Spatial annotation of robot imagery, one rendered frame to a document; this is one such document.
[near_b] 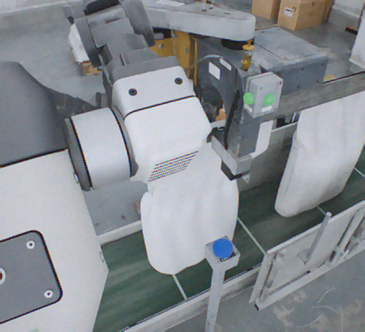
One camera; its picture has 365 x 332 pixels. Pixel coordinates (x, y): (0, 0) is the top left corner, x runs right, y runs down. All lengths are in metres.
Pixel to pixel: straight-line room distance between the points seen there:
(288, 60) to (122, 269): 1.10
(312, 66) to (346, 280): 1.44
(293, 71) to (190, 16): 0.31
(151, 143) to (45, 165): 0.11
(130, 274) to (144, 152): 1.19
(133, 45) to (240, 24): 0.49
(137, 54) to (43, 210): 0.22
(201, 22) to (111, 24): 0.48
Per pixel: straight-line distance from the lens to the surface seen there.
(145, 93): 0.37
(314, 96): 1.31
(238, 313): 1.85
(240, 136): 0.90
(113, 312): 1.44
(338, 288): 2.06
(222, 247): 1.00
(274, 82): 0.79
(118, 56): 0.42
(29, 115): 0.33
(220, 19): 0.90
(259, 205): 1.76
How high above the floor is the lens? 1.69
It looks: 40 degrees down
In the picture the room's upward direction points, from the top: straight up
